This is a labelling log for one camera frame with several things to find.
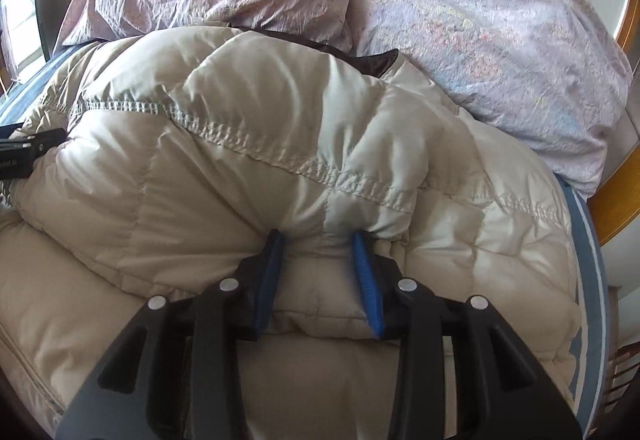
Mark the beige down jacket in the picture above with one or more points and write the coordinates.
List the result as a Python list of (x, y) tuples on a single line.
[(260, 155)]

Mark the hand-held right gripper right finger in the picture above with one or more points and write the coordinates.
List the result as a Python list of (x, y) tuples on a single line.
[(367, 280)]

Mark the window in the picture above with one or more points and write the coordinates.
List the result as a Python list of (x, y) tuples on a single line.
[(17, 20)]

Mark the pink floral pillow right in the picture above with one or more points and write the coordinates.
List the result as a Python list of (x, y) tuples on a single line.
[(450, 15)]

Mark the blue striped bed sheet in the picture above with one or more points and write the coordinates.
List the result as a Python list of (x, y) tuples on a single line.
[(595, 300)]

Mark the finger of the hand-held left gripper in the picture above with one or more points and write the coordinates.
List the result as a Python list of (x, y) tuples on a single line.
[(42, 140)]

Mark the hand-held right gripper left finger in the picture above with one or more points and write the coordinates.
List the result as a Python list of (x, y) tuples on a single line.
[(265, 280)]

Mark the dark wooden furniture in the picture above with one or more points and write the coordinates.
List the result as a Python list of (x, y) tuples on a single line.
[(625, 380)]

